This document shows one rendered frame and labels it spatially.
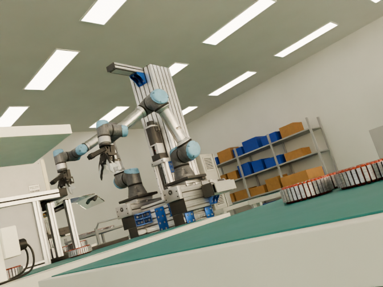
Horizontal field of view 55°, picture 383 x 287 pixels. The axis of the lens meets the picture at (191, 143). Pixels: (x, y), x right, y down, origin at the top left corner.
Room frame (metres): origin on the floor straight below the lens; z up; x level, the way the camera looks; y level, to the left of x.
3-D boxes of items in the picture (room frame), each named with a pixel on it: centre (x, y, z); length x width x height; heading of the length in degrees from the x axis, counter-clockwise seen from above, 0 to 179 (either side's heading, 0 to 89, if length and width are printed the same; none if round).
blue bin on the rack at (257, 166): (8.71, -1.45, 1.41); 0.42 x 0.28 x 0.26; 138
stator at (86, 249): (1.83, 0.67, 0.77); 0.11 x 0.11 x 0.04
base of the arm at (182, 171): (2.63, 0.11, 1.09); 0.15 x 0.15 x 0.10
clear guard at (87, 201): (2.19, 0.80, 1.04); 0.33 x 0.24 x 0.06; 136
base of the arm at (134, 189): (2.91, 0.52, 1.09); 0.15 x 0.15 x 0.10
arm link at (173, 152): (2.62, 0.11, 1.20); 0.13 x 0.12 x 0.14; 38
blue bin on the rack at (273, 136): (8.35, -1.83, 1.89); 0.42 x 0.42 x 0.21; 44
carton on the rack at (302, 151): (8.06, -2.15, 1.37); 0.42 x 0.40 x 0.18; 47
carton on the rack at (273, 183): (8.55, -1.63, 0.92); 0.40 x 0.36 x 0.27; 134
